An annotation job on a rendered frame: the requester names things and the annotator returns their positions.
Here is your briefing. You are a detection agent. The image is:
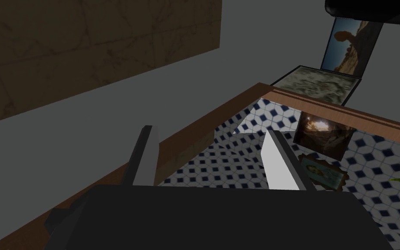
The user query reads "ornate brown-framed portrait picture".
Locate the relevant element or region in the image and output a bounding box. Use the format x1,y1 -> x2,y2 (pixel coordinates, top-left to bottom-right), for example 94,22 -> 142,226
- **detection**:
298,154 -> 349,192

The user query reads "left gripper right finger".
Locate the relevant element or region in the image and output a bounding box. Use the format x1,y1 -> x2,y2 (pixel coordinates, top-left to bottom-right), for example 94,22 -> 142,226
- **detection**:
261,130 -> 317,191

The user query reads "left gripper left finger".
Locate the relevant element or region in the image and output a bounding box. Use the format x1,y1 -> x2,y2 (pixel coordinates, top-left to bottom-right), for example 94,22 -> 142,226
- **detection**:
121,125 -> 160,187

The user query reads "grey swirl black-framed picture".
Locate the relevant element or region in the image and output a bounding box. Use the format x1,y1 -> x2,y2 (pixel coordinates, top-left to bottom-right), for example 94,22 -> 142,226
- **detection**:
270,65 -> 362,106

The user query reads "dark cave glow picture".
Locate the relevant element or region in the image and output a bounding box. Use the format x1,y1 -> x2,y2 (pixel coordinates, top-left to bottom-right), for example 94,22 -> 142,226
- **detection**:
292,111 -> 357,162

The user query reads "desert rock arch picture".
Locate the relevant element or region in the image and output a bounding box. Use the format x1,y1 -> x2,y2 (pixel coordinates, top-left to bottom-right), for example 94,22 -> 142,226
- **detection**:
320,17 -> 384,76

